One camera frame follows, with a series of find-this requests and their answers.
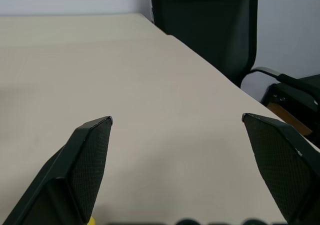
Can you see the yellow object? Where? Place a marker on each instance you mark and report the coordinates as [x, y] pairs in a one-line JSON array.
[[92, 221]]

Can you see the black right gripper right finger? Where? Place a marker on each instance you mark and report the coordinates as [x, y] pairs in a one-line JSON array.
[[282, 165]]

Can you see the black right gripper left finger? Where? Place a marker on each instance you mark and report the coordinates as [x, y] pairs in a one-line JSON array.
[[82, 170]]

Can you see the black mesh office chair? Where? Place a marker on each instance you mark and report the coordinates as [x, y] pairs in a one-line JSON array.
[[207, 32]]

